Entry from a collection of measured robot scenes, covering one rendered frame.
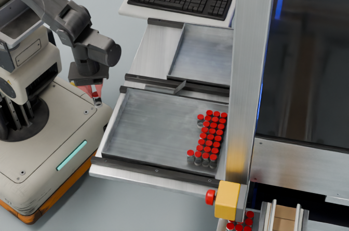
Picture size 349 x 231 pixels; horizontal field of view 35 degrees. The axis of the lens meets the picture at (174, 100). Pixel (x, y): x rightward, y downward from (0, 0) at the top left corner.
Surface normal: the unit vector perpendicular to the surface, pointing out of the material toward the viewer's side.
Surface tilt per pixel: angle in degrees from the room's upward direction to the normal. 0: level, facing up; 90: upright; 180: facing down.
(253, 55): 90
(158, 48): 0
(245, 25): 90
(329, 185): 90
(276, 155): 90
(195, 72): 0
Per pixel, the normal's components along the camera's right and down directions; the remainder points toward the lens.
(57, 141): -0.04, -0.65
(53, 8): 0.40, -0.24
